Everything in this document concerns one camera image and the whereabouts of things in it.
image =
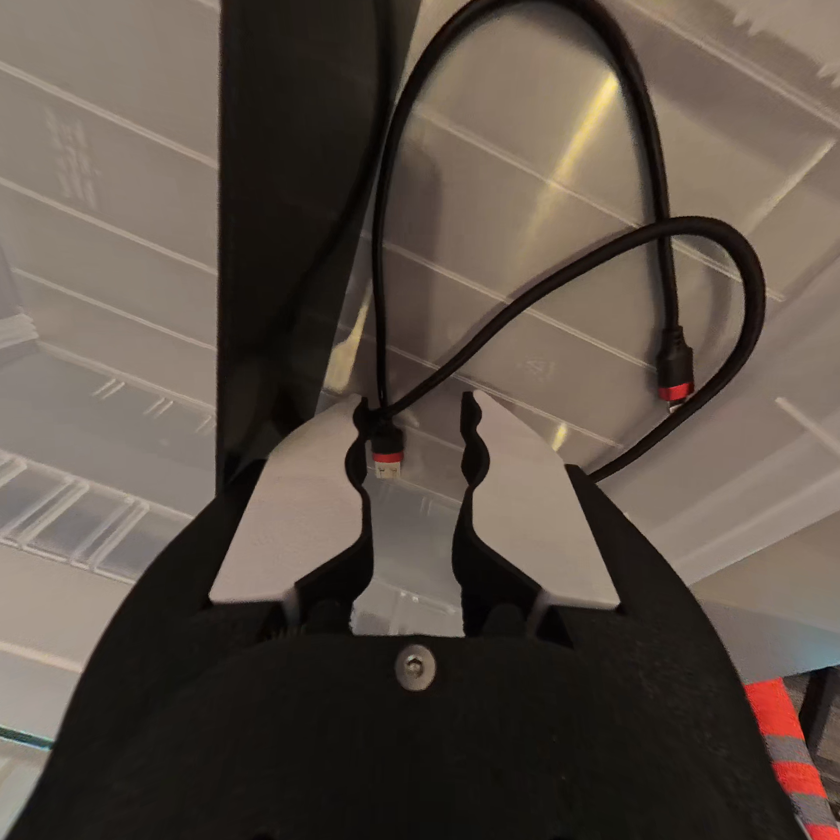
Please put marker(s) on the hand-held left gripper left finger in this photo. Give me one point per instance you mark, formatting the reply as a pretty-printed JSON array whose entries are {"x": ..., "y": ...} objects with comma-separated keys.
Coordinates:
[{"x": 295, "y": 505}]

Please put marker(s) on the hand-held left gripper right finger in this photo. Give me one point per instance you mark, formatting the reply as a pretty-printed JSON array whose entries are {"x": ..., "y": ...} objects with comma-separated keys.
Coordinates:
[{"x": 531, "y": 518}]

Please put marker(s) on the clear plastic storage bin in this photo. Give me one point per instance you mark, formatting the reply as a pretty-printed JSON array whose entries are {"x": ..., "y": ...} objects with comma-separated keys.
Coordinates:
[{"x": 131, "y": 262}]

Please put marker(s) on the red grey striped cloth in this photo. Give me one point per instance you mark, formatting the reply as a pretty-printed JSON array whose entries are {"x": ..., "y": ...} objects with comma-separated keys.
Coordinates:
[{"x": 781, "y": 754}]

